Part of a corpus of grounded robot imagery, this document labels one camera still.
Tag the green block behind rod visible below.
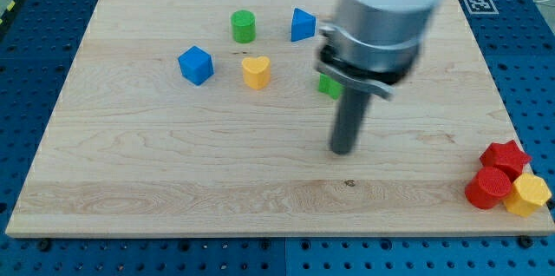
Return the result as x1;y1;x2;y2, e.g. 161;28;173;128
317;74;343;100

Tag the red star block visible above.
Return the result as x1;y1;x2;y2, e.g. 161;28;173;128
480;140;532;181

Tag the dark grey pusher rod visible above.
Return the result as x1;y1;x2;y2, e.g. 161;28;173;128
330;88;371;155

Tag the blue cube block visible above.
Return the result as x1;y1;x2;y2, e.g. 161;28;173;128
178;46;214;86

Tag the white fiducial marker tag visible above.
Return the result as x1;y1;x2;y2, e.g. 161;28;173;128
463;0;499;15

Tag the blue triangle block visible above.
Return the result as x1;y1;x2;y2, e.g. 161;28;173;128
291;8;317;42

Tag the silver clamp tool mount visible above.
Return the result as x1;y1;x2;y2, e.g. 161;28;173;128
316;23;420;100

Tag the yellow heart block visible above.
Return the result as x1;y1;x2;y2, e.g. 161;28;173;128
241;56;271;90

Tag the green cylinder block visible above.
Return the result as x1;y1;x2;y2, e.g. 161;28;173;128
231;10;256;43

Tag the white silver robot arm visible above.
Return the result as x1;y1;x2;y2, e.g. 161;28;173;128
316;0;441;154

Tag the yellow hexagon block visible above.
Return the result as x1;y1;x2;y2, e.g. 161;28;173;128
503;173;552;217

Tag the red cylinder block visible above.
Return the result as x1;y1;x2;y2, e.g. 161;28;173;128
465;167;512;210

